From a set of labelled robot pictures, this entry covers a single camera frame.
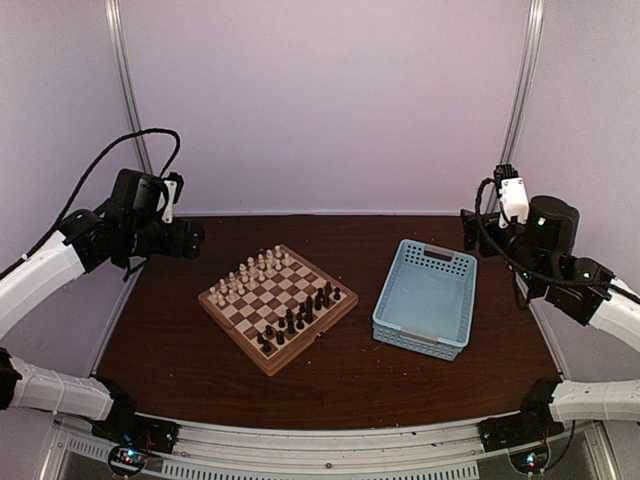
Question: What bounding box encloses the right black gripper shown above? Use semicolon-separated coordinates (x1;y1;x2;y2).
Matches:
461;209;546;292

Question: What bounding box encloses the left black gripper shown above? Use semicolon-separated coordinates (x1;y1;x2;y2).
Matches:
123;217;205;258

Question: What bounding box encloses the light blue plastic basket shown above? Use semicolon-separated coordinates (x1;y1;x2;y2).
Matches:
372;239;477;361

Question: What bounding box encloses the wooden chess board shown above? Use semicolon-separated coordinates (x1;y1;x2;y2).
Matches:
198;244;359;376

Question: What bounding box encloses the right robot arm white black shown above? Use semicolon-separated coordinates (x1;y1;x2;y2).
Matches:
460;195;639;442

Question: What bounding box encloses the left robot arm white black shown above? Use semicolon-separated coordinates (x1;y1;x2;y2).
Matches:
1;169;205;444

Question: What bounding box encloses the row of white chess pieces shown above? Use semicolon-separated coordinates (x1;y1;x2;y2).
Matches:
204;245;294;308

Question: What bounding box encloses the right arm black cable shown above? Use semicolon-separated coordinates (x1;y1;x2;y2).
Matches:
474;178;561;309

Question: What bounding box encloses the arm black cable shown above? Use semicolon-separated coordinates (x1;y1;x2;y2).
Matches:
474;178;561;309
19;128;182;261

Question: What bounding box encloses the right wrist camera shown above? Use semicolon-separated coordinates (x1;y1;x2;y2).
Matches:
494;164;529;229

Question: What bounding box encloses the right aluminium frame post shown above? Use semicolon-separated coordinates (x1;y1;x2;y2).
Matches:
487;1;547;172

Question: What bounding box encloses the aluminium frame post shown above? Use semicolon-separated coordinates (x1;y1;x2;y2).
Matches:
487;1;547;172
103;0;169;176

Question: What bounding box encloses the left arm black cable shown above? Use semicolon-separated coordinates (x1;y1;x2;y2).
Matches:
19;128;182;261

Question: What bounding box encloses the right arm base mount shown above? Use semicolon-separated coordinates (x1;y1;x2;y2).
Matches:
478;413;565;453

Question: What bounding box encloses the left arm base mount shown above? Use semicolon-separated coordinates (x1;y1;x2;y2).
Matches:
89;416;179;454

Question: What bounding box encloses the front aluminium rail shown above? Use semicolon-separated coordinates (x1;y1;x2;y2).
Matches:
39;414;621;480

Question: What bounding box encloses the left aluminium frame post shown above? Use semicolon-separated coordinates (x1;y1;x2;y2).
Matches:
103;0;169;176

